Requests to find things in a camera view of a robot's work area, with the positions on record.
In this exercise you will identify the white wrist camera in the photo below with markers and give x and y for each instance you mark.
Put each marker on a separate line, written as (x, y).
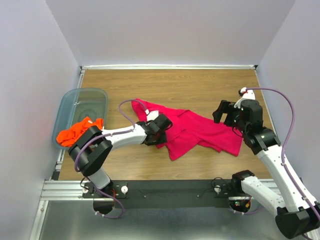
(245, 94)
(151, 114)

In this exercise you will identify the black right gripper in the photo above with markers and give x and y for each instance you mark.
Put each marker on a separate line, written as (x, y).
(226, 107)

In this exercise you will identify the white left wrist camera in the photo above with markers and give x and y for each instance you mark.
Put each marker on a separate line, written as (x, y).
(151, 114)

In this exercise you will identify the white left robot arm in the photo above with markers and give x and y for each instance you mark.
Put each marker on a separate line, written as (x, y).
(90, 151)

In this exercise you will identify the orange t-shirt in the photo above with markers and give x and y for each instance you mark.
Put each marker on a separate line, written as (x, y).
(67, 137)

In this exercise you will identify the aluminium front frame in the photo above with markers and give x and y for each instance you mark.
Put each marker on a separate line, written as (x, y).
(151, 210)

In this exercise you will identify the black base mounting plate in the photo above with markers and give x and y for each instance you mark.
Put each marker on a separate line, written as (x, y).
(153, 194)

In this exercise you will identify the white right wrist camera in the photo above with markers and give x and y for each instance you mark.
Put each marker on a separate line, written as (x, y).
(245, 94)

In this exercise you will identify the pink t-shirt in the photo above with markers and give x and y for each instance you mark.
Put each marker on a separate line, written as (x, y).
(189, 130)

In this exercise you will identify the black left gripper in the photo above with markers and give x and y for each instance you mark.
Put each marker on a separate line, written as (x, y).
(162, 140)

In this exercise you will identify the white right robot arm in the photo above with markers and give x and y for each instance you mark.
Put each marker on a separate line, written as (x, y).
(294, 209)

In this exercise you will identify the clear plastic bin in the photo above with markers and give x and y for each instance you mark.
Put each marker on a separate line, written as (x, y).
(76, 105)

